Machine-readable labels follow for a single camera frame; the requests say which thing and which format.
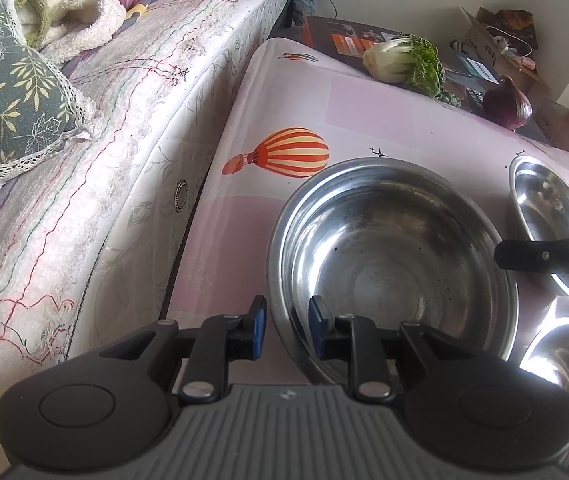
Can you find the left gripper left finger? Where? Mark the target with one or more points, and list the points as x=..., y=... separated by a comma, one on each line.
x=193, y=363

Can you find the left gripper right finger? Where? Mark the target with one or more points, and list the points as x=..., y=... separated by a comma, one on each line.
x=414, y=364

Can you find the finger of the right gripper seen across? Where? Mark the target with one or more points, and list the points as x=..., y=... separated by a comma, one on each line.
x=535, y=256

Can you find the deep steel bowl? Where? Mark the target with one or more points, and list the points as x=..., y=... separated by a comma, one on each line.
x=394, y=242

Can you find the white quilted mattress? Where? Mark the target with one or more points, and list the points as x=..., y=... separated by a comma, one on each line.
x=89, y=237

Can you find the red onion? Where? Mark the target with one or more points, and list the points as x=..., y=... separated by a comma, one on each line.
x=506, y=105

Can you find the open cardboard box with clutter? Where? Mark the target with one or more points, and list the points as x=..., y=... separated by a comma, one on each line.
x=504, y=53

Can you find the bok choy cabbage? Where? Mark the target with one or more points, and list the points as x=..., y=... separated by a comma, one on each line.
x=412, y=61

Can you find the pink balloon tablecloth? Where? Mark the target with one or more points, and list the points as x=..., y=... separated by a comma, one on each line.
x=297, y=113

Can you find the green leaf pattern pillow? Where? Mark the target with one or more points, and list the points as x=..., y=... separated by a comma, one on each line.
x=40, y=110

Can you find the dark Philips appliance box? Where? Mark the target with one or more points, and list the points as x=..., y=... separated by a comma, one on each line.
x=346, y=41

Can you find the white fleece blanket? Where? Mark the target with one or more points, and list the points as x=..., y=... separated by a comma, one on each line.
x=64, y=29

